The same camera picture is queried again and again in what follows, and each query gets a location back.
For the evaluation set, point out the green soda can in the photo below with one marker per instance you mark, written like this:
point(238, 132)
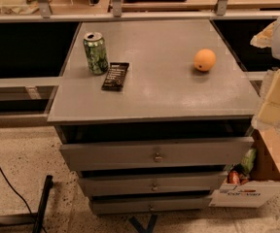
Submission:
point(95, 49)

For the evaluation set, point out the grey drawer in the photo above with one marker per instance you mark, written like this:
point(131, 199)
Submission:
point(147, 205)
point(153, 154)
point(150, 184)

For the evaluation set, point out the green snack bag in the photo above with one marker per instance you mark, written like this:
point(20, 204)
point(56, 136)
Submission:
point(247, 162)

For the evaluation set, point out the orange fruit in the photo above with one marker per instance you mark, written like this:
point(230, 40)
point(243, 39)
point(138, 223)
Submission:
point(204, 60)

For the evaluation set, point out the black snack bar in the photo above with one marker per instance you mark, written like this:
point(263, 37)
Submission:
point(115, 77)

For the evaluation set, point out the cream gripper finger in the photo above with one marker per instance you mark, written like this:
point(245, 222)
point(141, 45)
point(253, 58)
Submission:
point(267, 113)

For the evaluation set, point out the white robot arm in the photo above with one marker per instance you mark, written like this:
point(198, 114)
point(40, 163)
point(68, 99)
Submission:
point(275, 42)

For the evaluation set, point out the grey drawer cabinet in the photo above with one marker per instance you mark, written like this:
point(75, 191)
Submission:
point(163, 96)

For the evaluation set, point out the red snack packet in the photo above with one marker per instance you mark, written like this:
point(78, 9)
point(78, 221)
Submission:
point(233, 177)

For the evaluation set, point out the bottom grey drawer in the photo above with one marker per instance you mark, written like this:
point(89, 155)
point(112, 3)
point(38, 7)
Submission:
point(147, 205)

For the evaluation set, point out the metal shelf rail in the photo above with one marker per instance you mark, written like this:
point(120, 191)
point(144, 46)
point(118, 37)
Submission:
point(230, 14)

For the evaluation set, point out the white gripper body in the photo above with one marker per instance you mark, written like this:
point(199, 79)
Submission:
point(264, 38)

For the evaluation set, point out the top grey drawer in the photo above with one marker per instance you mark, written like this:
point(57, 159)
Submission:
point(153, 154)

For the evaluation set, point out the black metal stand leg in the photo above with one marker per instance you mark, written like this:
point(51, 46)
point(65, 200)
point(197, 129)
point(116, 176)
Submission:
point(37, 227)

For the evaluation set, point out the cardboard box with snacks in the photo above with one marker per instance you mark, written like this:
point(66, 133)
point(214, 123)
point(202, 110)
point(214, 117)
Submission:
point(264, 182)

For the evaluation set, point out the middle grey drawer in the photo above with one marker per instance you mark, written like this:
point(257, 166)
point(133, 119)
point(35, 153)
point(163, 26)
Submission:
point(150, 184)

